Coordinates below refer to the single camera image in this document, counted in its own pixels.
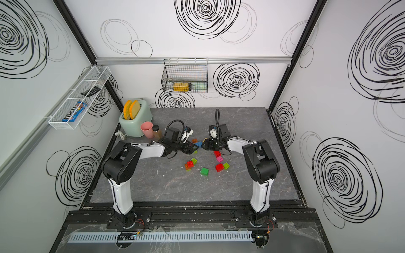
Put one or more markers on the right toy bread slice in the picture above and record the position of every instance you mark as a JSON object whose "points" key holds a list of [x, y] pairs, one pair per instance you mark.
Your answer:
{"points": [[134, 109]]}

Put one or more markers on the left toy bread slice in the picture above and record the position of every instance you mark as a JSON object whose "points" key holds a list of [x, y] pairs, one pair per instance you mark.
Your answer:
{"points": [[126, 110]]}

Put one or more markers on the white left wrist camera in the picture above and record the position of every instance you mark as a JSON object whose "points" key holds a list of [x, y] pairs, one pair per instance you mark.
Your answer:
{"points": [[187, 132]]}

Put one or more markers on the toy bread slice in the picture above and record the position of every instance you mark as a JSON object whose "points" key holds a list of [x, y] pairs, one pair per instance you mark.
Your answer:
{"points": [[126, 110], [134, 109]]}

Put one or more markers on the light green box in basket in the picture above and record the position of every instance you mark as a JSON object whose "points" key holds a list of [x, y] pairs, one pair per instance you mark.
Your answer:
{"points": [[198, 87]]}

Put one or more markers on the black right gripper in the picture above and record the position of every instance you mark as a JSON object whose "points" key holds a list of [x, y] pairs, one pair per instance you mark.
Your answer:
{"points": [[209, 144]]}

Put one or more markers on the mint green toaster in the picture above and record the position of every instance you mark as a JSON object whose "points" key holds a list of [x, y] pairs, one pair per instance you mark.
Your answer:
{"points": [[132, 127]]}

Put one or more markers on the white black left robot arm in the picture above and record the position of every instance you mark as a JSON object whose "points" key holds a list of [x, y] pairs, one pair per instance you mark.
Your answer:
{"points": [[124, 157]]}

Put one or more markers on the dark green lego brick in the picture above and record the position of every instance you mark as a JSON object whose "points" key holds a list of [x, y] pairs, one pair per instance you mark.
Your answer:
{"points": [[204, 171]]}

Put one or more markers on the pink plastic cup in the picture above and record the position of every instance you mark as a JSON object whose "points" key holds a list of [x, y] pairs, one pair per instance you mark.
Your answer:
{"points": [[147, 129]]}

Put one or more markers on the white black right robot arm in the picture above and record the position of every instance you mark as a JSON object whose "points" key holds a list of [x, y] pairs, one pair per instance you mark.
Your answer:
{"points": [[261, 162]]}

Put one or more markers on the black wire wall basket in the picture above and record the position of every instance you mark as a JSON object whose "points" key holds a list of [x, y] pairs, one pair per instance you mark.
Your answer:
{"points": [[183, 70]]}

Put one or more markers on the lime small lego brick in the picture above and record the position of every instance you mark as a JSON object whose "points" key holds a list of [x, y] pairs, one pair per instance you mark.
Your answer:
{"points": [[226, 165]]}

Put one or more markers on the black remote on shelf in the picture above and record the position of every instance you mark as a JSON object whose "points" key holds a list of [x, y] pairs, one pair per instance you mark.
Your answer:
{"points": [[90, 92]]}

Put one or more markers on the white slotted cable duct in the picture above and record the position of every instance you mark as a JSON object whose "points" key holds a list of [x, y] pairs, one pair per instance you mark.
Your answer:
{"points": [[161, 236]]}

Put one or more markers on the white wire wall shelf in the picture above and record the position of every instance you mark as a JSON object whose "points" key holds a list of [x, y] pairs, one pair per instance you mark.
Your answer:
{"points": [[97, 105]]}

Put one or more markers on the yellow box in basket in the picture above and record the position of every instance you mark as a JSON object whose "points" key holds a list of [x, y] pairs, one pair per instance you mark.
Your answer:
{"points": [[181, 87]]}

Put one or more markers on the blue snack packet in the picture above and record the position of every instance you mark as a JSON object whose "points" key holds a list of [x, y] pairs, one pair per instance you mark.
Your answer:
{"points": [[74, 112]]}

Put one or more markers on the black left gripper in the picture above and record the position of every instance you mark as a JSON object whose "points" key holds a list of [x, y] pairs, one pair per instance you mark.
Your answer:
{"points": [[190, 152]]}

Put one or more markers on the brown spice jar black lid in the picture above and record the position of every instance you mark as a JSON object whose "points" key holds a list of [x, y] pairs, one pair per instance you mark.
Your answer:
{"points": [[157, 132]]}

